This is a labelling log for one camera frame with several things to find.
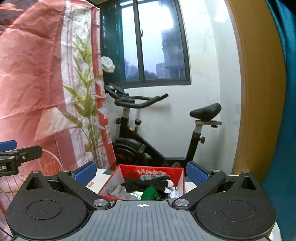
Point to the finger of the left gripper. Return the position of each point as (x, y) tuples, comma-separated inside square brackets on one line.
[(12, 160), (8, 146)]

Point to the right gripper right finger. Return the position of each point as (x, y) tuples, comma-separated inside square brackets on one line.
[(207, 183)]

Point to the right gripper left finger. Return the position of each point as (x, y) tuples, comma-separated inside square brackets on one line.
[(75, 182)]

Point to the grey knitted sock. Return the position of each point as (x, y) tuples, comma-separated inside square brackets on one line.
[(118, 191)]

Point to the black glove white fingertips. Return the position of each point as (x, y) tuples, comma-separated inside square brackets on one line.
[(161, 184)]

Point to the green sachet with tassel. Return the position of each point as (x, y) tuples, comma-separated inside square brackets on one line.
[(150, 194)]

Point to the white patterned tablecloth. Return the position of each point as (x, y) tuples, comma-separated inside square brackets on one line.
[(101, 177)]

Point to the red strawberry cardboard box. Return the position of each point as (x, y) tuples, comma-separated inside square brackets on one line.
[(143, 173)]

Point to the red printed backdrop curtain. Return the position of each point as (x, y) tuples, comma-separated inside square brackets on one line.
[(52, 91)]

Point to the teal curtain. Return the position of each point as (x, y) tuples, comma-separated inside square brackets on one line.
[(280, 181)]

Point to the white plastic bag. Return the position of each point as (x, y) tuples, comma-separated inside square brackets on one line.
[(107, 64)]

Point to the dark framed window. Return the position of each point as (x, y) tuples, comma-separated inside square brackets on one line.
[(146, 41)]

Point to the wooden door frame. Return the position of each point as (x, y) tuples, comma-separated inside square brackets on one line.
[(263, 85)]

